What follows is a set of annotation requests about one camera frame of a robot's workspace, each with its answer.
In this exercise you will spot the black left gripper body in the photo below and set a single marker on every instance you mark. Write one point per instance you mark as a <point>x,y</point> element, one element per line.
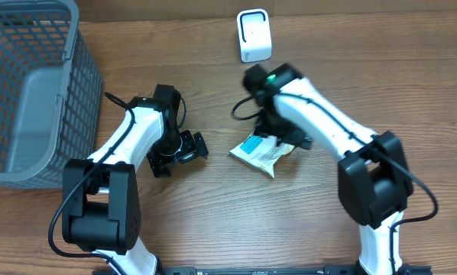
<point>175,147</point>

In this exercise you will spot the colourful wet wipes pack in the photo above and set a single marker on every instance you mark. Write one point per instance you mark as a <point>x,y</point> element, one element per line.
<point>260,152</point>

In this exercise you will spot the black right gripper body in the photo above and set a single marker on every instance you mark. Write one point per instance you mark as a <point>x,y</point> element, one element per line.
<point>271,121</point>

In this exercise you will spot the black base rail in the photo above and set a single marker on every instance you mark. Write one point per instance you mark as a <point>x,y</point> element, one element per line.
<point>326,270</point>

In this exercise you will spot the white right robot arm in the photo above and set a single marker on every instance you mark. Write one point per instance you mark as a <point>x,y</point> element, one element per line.
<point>375,185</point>

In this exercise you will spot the white barcode scanner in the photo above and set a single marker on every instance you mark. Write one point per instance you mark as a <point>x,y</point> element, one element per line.
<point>254,34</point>

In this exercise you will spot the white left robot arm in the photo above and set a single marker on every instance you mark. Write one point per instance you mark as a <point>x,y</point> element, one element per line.
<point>100,215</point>

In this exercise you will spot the grey plastic mesh basket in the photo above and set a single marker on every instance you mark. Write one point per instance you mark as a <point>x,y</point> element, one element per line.
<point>50,93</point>

